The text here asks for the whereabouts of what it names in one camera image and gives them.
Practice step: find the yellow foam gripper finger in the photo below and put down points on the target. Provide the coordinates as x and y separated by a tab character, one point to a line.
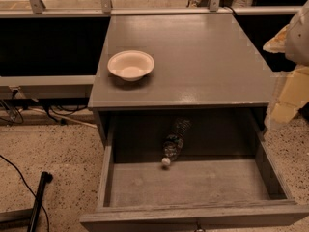
291	91

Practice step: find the clear plastic water bottle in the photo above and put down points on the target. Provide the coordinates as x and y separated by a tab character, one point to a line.
174	141

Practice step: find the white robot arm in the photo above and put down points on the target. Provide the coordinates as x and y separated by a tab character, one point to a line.
300	19

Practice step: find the open grey wooden drawer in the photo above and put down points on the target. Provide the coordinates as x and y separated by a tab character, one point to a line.
223	178

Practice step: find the grey wooden cabinet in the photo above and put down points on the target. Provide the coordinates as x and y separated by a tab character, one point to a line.
199	60

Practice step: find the white paper bowl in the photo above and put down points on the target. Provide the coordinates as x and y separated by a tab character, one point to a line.
131	65

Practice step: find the black pole on floor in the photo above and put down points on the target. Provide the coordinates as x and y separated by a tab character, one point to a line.
44	180

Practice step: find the grey metal beam left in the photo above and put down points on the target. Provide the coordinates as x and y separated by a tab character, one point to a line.
47	87

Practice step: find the metal drawer handle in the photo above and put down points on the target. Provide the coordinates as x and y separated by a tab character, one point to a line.
199	228

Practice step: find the metal railing frame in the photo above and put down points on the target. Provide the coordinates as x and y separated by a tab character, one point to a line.
103	8

